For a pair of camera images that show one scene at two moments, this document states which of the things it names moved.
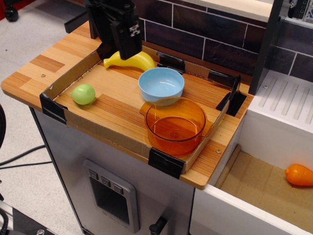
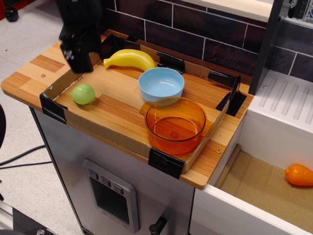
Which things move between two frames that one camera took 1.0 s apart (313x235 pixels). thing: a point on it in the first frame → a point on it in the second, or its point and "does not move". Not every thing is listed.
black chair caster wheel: (11, 14) does not move
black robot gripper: (118, 18) → (82, 19)
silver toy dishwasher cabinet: (114, 189) does not move
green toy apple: (83, 94) does not move
